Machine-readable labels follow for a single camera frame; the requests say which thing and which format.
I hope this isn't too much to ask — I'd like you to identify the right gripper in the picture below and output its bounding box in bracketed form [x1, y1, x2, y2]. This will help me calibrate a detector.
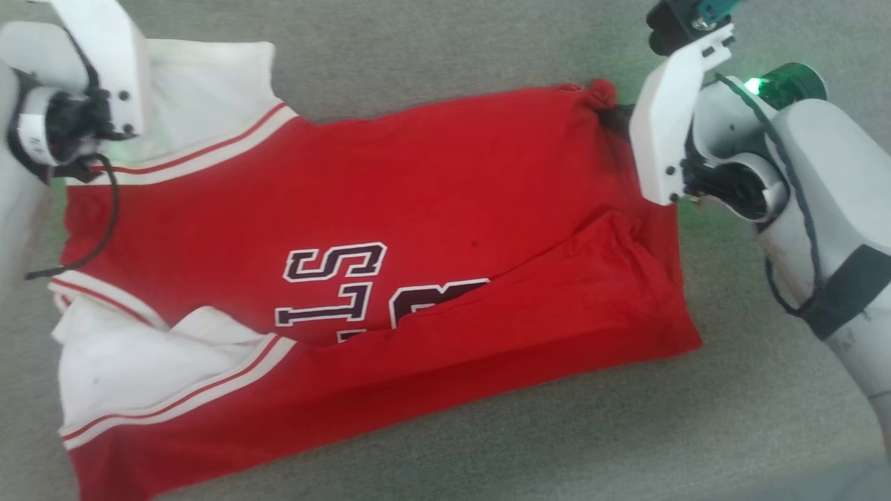
[600, 61, 830, 225]

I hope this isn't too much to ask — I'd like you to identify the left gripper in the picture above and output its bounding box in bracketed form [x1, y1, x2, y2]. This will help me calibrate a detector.
[7, 68, 116, 186]

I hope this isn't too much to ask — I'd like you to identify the red and white jersey shirt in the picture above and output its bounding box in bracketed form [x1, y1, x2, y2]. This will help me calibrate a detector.
[47, 38, 702, 501]

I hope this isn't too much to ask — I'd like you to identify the grey fabric sofa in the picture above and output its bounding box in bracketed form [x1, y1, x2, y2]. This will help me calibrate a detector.
[0, 0, 891, 501]

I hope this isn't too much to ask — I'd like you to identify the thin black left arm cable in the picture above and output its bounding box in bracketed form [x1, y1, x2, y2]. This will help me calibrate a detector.
[26, 153, 121, 281]

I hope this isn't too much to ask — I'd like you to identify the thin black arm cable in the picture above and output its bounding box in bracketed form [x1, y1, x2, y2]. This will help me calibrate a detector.
[26, 153, 121, 281]
[716, 72, 827, 318]

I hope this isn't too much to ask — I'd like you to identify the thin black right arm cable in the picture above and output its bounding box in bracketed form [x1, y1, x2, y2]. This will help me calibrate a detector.
[716, 72, 827, 318]

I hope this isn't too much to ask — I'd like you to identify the black right arm strap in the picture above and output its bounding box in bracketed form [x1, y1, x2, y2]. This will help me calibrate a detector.
[801, 244, 891, 342]

